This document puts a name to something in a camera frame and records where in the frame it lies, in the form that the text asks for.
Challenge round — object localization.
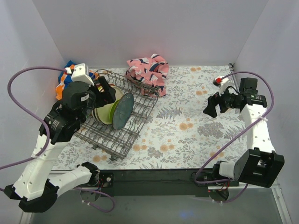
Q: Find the lime green plate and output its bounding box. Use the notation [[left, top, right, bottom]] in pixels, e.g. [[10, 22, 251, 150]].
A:
[[109, 99, 120, 124]]

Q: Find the cream and green plate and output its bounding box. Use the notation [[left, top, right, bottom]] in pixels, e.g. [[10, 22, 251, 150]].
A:
[[92, 84, 124, 125]]

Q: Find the grey blue plate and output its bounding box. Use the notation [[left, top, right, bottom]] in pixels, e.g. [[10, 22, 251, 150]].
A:
[[112, 92, 134, 130]]

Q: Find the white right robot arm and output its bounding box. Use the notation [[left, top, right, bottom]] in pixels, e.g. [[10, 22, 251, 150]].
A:
[[203, 77, 285, 188]]

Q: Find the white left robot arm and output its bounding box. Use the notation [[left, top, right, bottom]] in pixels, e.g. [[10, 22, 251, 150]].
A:
[[4, 76, 115, 213]]

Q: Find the orange and blue cloth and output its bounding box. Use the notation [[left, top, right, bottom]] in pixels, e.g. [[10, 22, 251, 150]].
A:
[[56, 61, 96, 100]]

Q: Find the pink patterned cloth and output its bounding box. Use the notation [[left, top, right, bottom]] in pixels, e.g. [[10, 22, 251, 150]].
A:
[[125, 54, 170, 97]]

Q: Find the floral tablecloth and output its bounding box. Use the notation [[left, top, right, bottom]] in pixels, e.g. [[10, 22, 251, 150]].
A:
[[53, 66, 246, 171]]

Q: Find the black base bar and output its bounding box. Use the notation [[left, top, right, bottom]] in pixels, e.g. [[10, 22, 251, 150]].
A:
[[67, 168, 240, 198]]

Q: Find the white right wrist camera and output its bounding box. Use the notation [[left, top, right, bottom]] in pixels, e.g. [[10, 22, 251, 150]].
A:
[[213, 76, 230, 95]]

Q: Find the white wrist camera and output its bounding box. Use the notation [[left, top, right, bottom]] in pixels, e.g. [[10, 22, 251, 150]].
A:
[[213, 76, 230, 95], [65, 63, 94, 86]]

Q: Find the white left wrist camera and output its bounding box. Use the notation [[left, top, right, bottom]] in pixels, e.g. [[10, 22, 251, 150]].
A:
[[65, 63, 94, 86]]

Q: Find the grey wire dish rack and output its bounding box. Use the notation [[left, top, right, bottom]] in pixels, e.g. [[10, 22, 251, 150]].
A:
[[75, 69, 159, 160]]

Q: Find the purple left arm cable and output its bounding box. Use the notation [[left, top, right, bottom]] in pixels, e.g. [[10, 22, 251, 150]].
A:
[[0, 66, 116, 212]]

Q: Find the aluminium rail frame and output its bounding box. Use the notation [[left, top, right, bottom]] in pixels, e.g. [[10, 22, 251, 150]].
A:
[[20, 170, 292, 224]]

